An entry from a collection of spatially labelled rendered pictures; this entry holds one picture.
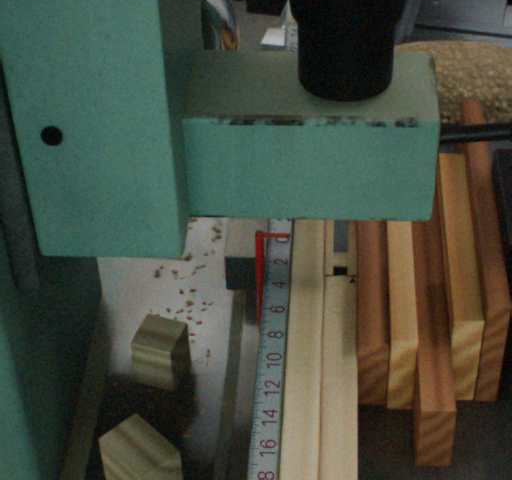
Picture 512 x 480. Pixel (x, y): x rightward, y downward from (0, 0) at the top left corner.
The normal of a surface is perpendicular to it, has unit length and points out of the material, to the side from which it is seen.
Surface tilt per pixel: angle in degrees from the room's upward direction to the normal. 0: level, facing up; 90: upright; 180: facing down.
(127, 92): 90
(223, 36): 86
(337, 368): 0
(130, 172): 90
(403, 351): 90
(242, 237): 0
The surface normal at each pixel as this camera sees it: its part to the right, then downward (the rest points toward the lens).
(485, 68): 0.04, -0.46
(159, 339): -0.03, -0.76
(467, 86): -0.06, -0.11
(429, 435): -0.06, 0.65
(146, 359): -0.34, 0.62
